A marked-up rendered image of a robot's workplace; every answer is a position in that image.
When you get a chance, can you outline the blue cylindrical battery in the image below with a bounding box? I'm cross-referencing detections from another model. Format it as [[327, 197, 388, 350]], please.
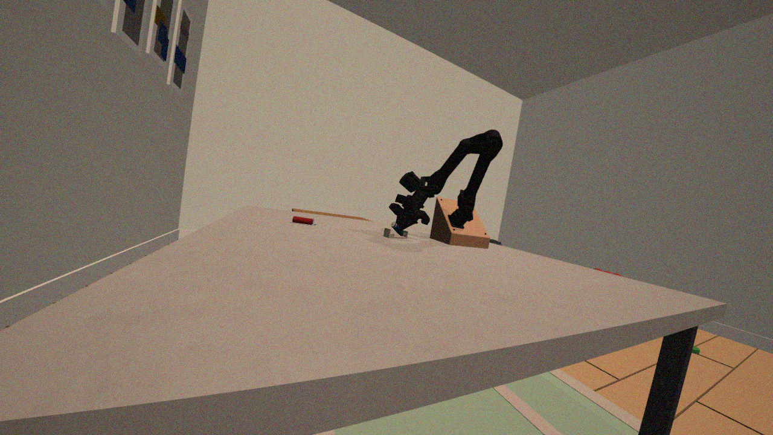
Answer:
[[391, 222, 404, 236]]

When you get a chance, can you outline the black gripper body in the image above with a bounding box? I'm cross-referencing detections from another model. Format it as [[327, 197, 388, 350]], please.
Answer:
[[389, 195, 430, 225]]

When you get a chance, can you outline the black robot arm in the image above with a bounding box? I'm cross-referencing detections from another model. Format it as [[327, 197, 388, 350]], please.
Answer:
[[395, 129, 503, 229]]

